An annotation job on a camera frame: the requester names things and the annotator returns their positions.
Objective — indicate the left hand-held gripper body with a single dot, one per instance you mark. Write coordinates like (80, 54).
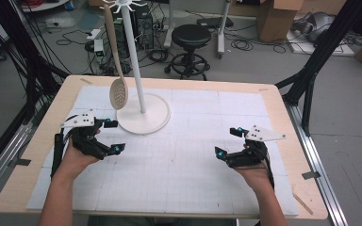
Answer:
(81, 121)

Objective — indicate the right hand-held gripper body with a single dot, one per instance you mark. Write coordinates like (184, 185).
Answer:
(251, 157)

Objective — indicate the white utensil rack stand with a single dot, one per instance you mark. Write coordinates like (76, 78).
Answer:
(144, 122)

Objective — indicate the beige slotted spoon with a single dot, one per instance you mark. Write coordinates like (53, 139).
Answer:
(114, 47)

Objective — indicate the person's right hand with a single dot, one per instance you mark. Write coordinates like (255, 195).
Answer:
(257, 177)

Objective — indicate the person's left hand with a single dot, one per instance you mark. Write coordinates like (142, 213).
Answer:
(72, 160)

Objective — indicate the white gridded mat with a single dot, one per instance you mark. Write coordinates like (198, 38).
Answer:
(185, 175)

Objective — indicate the grey tape strip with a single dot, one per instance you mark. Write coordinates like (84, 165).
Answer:
(23, 162)
(311, 175)

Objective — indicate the thin wooden stick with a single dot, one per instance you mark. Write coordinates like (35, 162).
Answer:
(303, 204)

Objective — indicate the black computer tower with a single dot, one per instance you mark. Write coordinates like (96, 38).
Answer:
(121, 37)
(144, 29)

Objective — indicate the white power strip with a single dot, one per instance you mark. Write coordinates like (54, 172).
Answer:
(93, 34)

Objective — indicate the black round stool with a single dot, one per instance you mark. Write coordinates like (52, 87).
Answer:
(191, 36)

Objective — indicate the flat black device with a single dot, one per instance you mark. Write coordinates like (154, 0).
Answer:
(215, 22)

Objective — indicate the blue roll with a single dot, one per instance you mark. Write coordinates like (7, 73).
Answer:
(69, 6)

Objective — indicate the large cardboard box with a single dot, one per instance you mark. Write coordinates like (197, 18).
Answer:
(276, 22)

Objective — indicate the white round table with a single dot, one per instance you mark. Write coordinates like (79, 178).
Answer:
(44, 5)

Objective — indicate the grey bag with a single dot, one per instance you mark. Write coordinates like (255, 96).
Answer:
(314, 26)

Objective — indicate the aluminium rail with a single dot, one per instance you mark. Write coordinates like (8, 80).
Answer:
(3, 157)
(317, 163)

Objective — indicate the black metal frame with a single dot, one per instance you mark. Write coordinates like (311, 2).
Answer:
(31, 62)
(320, 40)

